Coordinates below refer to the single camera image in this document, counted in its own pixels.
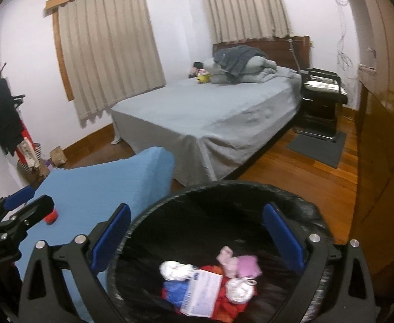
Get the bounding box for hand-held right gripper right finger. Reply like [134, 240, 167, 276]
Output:
[263, 202, 381, 323]

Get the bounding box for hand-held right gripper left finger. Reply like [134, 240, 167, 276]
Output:
[18, 203, 132, 323]

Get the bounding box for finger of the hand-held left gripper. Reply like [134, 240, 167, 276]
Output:
[13, 195, 55, 233]
[0, 186, 36, 218]

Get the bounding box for pink wrapper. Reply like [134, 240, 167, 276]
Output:
[216, 246, 263, 279]

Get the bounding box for foil ball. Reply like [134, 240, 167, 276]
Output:
[224, 276, 257, 304]
[159, 261, 198, 283]

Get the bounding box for black lined waste bin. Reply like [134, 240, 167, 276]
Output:
[107, 181, 347, 323]

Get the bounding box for blue wrapper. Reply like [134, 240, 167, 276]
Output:
[161, 281, 193, 307]

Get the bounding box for red cloth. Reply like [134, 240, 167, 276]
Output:
[200, 264, 252, 321]

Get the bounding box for white printed paper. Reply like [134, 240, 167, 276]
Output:
[179, 266, 224, 318]

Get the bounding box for striped basket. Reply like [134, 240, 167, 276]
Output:
[17, 143, 43, 175]

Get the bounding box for blue table cover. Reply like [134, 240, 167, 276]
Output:
[15, 146, 176, 323]

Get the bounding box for brown paper bag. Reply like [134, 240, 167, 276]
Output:
[50, 146, 66, 166]

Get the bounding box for red hanging item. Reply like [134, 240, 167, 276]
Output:
[15, 118, 33, 166]

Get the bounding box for grey floor mat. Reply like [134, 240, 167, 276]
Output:
[286, 131, 347, 169]

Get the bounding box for black metal chair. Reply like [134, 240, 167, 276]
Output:
[293, 68, 349, 141]

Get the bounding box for bed with grey sheet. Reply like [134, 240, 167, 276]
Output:
[110, 66, 303, 187]

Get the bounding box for wooden wardrobe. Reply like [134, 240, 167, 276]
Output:
[351, 0, 394, 277]

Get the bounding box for wide beige curtain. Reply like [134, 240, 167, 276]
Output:
[54, 0, 167, 129]

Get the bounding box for grey pillows and blanket pile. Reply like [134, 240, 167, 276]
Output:
[202, 55, 278, 84]

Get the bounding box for dark grey garment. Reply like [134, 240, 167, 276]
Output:
[214, 46, 268, 77]

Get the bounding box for wooden headboard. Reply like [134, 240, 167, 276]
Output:
[212, 35, 310, 72]

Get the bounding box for narrow beige curtain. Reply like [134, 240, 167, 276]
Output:
[204, 0, 293, 43]

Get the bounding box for wooden window frame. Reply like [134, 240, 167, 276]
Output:
[54, 10, 75, 102]

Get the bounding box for white wall cables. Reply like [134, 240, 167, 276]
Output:
[328, 0, 357, 82]

